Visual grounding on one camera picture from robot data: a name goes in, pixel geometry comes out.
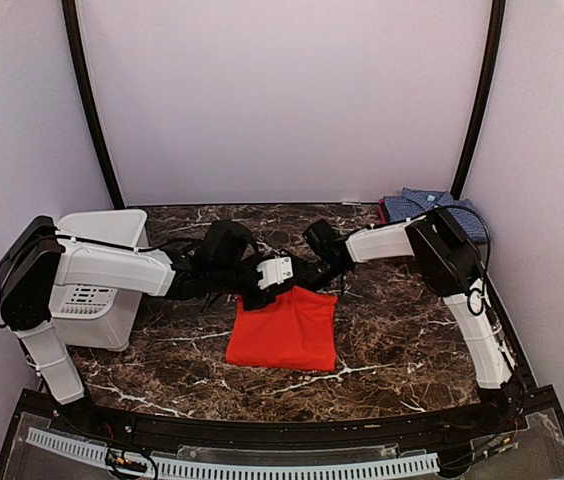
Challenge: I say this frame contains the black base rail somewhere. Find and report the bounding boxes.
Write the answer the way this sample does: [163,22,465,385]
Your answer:
[15,386,561,464]

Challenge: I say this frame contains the left black frame post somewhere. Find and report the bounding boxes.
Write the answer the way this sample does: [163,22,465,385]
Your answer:
[61,0,126,210]

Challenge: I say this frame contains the white plastic laundry basket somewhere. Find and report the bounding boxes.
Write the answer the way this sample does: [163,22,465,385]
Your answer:
[50,209,147,351]

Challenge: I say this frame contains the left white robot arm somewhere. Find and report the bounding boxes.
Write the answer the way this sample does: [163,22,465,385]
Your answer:
[0,216,295,436]

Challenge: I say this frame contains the right black frame post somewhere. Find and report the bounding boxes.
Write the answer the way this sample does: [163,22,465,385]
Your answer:
[450,0,506,200]

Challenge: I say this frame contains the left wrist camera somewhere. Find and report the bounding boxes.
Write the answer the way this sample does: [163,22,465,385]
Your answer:
[193,220,294,292]

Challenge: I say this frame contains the blue checked shirt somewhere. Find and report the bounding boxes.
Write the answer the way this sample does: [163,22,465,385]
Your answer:
[381,187,493,246]

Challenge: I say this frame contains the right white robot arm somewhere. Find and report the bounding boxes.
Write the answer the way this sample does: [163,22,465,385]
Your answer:
[292,209,515,393]

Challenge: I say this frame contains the black frame post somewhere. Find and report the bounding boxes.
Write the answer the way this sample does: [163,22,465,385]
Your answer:
[450,0,506,200]
[61,0,126,210]

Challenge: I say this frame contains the orange garment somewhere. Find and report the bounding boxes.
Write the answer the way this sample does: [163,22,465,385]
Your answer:
[226,287,338,372]

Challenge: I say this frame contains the red folded garment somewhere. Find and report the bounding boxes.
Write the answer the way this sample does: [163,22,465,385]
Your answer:
[378,199,390,224]

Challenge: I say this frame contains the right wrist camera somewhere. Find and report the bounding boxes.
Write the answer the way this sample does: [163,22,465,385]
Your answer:
[303,219,342,261]

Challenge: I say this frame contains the white slotted cable duct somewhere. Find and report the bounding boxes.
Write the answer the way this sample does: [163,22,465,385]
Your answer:
[26,428,439,480]

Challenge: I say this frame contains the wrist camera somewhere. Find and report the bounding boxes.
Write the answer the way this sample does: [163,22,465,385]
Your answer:
[193,220,294,292]
[303,219,342,261]

